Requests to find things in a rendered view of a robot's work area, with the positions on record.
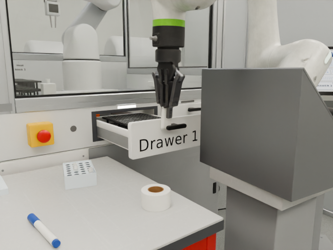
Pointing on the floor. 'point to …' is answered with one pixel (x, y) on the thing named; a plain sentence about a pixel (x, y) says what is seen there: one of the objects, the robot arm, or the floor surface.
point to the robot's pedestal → (265, 217)
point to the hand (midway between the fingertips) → (166, 117)
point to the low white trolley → (100, 214)
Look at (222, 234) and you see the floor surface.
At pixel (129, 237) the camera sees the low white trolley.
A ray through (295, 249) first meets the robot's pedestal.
